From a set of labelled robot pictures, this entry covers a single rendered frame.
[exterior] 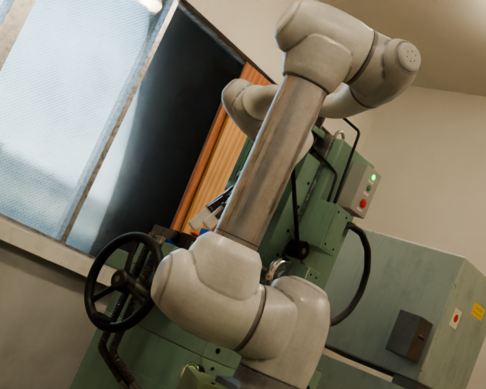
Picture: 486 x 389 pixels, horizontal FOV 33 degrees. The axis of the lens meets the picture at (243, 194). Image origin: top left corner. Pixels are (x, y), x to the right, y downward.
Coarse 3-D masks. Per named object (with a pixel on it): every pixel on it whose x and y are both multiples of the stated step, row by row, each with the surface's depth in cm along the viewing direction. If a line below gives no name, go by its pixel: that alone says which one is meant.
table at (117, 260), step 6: (114, 252) 263; (120, 252) 262; (126, 252) 260; (108, 258) 264; (114, 258) 262; (120, 258) 261; (126, 258) 259; (108, 264) 263; (114, 264) 261; (120, 264) 260; (132, 264) 242; (138, 276) 239; (150, 276) 236; (150, 282) 247
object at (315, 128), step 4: (316, 120) 273; (320, 120) 274; (324, 120) 276; (316, 124) 273; (320, 124) 274; (312, 128) 270; (316, 128) 271; (320, 128) 275; (312, 132) 272; (316, 132) 271; (320, 132) 273; (316, 136) 275; (320, 136) 273; (324, 136) 275
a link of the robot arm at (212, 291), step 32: (288, 32) 175; (320, 32) 174; (352, 32) 176; (288, 64) 177; (320, 64) 174; (352, 64) 178; (288, 96) 176; (320, 96) 177; (288, 128) 175; (256, 160) 175; (288, 160) 175; (256, 192) 173; (224, 224) 174; (256, 224) 173; (192, 256) 171; (224, 256) 169; (256, 256) 174; (160, 288) 169; (192, 288) 167; (224, 288) 169; (256, 288) 173; (192, 320) 169; (224, 320) 169; (256, 320) 171
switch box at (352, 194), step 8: (352, 168) 276; (360, 168) 274; (368, 168) 273; (352, 176) 275; (360, 176) 273; (368, 176) 274; (376, 176) 278; (344, 184) 276; (352, 184) 274; (360, 184) 272; (376, 184) 279; (344, 192) 274; (352, 192) 272; (360, 192) 273; (368, 192) 276; (344, 200) 273; (352, 200) 271; (360, 200) 274; (368, 200) 277; (344, 208) 274; (352, 208) 271; (360, 216) 276
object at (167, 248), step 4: (140, 244) 244; (164, 244) 238; (168, 244) 237; (140, 248) 243; (164, 248) 237; (168, 248) 236; (172, 248) 235; (176, 248) 236; (136, 252) 243; (148, 252) 240; (164, 252) 236; (168, 252) 235; (136, 256) 243; (148, 256) 240; (164, 256) 236; (144, 264) 239
